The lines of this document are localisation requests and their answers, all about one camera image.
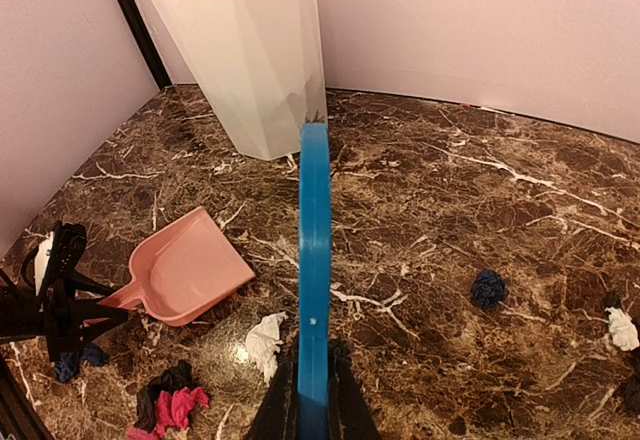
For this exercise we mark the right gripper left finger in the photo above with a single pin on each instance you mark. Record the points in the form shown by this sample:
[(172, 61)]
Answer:
[(276, 418)]

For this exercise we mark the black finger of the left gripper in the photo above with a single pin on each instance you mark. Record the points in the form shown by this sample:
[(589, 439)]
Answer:
[(66, 324)]

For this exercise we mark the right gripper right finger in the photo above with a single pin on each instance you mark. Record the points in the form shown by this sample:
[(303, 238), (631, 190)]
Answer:
[(348, 413)]

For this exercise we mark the white paper scrap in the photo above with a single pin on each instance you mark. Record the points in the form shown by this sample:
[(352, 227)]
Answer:
[(263, 342)]

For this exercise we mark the pink paper scrap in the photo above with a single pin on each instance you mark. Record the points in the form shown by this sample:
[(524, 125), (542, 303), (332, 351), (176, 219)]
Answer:
[(173, 412)]

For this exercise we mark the pink plastic dustpan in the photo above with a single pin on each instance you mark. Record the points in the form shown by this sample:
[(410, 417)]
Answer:
[(182, 271)]

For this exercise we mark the blue hand brush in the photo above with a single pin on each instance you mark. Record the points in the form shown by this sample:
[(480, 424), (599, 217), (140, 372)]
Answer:
[(314, 282)]

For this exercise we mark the long dark blue scrap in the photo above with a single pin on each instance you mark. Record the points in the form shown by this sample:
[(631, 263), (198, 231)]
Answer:
[(67, 367)]

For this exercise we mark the dark blue scrap far right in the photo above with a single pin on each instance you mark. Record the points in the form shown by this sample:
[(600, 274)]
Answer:
[(488, 290)]

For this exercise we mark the translucent white waste bin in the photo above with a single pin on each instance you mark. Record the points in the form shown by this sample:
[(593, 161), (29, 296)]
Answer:
[(259, 64)]

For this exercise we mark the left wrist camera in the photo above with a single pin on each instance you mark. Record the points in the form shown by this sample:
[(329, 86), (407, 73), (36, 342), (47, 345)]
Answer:
[(56, 256)]

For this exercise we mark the left black frame post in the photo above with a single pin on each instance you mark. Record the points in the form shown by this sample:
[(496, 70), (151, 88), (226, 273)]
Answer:
[(145, 43)]

